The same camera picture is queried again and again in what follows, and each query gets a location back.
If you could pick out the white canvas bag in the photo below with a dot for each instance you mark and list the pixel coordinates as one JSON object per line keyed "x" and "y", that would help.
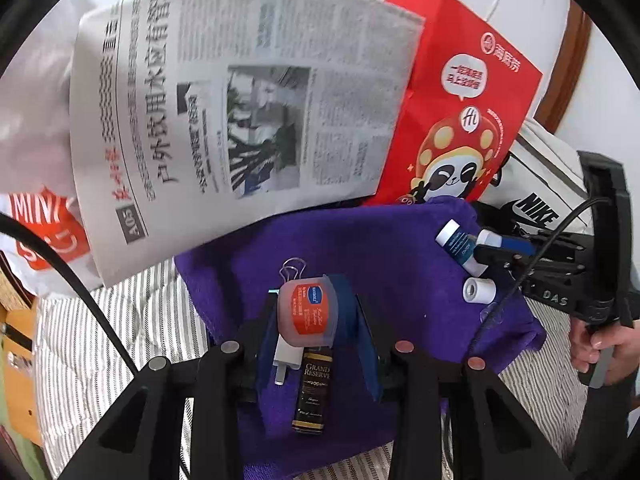
{"x": 545, "y": 160}

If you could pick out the white power adapter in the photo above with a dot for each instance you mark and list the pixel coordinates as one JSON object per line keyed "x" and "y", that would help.
{"x": 287, "y": 355}

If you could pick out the white bottle with blue label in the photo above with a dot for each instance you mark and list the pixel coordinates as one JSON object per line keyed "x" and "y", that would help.
{"x": 457, "y": 245}

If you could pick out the person's right hand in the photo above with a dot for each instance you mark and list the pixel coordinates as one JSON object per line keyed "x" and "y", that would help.
{"x": 580, "y": 345}

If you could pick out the brown wooden headboard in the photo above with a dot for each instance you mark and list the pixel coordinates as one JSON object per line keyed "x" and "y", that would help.
{"x": 570, "y": 60}

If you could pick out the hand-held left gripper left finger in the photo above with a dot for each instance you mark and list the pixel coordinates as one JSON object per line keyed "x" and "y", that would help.
{"x": 264, "y": 375}

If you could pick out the red panda print paper bag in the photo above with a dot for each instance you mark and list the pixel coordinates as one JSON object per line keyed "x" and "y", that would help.
{"x": 430, "y": 110}

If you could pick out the black Grand Reserve bottle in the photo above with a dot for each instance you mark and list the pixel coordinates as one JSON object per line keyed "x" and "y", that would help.
{"x": 312, "y": 395}

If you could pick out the purple towel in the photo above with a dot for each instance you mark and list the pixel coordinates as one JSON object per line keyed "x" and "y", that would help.
{"x": 380, "y": 250}

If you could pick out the person's right forearm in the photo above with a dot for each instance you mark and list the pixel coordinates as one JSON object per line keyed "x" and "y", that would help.
{"x": 610, "y": 425}

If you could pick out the orange box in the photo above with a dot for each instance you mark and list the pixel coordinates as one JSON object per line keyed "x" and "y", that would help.
{"x": 17, "y": 360}

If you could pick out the orange lid jar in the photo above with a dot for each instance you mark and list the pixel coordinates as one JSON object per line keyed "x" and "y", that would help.
{"x": 307, "y": 310}

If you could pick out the clear plastic cap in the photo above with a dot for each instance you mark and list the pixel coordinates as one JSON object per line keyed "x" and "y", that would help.
{"x": 492, "y": 314}

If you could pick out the white tape roll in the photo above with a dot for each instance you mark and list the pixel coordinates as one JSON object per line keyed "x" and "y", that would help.
{"x": 479, "y": 290}

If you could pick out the folded newspaper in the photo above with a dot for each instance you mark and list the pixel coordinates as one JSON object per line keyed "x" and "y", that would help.
{"x": 250, "y": 110}

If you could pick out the white plastic shopping bag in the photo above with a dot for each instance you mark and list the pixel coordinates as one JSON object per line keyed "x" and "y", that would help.
{"x": 30, "y": 135}

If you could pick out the silver binder clip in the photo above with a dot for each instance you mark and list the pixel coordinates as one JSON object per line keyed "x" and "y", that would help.
{"x": 283, "y": 274}

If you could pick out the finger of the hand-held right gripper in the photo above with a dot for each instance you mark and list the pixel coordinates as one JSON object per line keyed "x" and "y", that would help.
{"x": 517, "y": 246}
{"x": 495, "y": 257}

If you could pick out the striped bed sheet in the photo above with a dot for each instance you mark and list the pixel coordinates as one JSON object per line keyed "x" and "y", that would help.
{"x": 100, "y": 340}

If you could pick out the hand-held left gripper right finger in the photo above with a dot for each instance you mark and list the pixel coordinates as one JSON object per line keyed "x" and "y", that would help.
{"x": 367, "y": 360}

